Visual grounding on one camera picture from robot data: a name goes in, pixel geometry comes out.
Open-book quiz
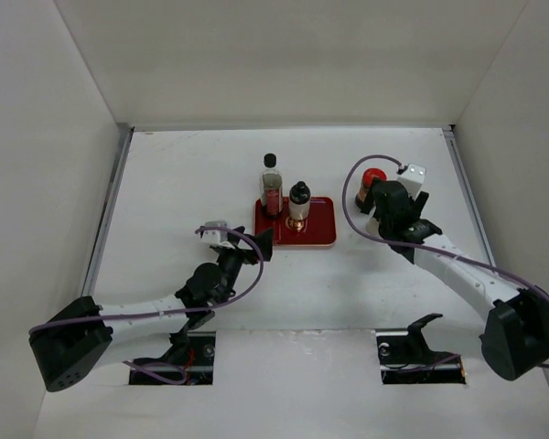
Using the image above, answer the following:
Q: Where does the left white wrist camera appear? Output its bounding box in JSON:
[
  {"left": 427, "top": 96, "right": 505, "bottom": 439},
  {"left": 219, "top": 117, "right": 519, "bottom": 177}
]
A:
[{"left": 199, "top": 220, "right": 229, "bottom": 246}]

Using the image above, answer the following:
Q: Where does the small black dome cap bottle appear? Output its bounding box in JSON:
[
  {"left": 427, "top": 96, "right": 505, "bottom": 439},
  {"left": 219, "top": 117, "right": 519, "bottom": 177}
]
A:
[{"left": 287, "top": 181, "right": 311, "bottom": 231}]

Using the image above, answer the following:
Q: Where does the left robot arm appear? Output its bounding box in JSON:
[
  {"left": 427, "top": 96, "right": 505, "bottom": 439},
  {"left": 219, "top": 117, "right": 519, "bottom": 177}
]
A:
[{"left": 28, "top": 221, "right": 274, "bottom": 392}]

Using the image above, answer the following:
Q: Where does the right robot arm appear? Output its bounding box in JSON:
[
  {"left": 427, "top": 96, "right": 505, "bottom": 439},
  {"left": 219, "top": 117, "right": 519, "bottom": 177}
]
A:
[{"left": 361, "top": 178, "right": 549, "bottom": 381}]

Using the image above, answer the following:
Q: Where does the red lid chili jar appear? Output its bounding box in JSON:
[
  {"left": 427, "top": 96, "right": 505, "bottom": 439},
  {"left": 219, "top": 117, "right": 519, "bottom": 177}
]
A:
[{"left": 354, "top": 167, "right": 387, "bottom": 209}]

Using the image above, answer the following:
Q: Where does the red rectangular tray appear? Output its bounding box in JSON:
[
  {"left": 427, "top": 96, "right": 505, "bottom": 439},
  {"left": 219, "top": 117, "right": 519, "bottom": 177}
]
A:
[{"left": 253, "top": 197, "right": 337, "bottom": 248}]

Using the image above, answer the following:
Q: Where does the dark sauce bottle black cap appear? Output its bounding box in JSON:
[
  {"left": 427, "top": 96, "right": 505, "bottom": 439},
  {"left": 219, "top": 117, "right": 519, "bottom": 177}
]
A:
[{"left": 260, "top": 153, "right": 283, "bottom": 219}]

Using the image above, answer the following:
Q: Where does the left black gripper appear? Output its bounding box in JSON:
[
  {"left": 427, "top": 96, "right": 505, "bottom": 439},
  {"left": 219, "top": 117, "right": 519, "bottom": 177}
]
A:
[{"left": 216, "top": 226, "right": 272, "bottom": 305}]

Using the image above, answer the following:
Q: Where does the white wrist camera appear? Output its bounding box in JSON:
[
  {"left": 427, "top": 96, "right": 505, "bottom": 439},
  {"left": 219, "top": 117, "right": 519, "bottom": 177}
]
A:
[
  {"left": 396, "top": 163, "right": 426, "bottom": 198},
  {"left": 199, "top": 220, "right": 229, "bottom": 246}
]

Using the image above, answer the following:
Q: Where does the clear lid salt grinder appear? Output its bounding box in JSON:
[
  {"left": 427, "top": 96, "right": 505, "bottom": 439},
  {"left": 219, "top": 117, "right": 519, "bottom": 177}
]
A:
[{"left": 366, "top": 210, "right": 380, "bottom": 237}]

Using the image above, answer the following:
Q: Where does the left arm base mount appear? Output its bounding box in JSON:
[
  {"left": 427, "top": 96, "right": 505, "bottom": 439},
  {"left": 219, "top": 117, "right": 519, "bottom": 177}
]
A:
[{"left": 128, "top": 332, "right": 217, "bottom": 386}]

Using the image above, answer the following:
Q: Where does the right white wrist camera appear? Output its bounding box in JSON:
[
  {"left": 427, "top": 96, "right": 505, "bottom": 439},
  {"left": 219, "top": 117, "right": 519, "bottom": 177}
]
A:
[{"left": 396, "top": 163, "right": 426, "bottom": 198}]

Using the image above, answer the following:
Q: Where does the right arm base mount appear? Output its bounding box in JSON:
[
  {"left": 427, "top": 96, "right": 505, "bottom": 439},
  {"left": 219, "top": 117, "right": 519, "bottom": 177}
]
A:
[{"left": 375, "top": 313, "right": 467, "bottom": 385}]

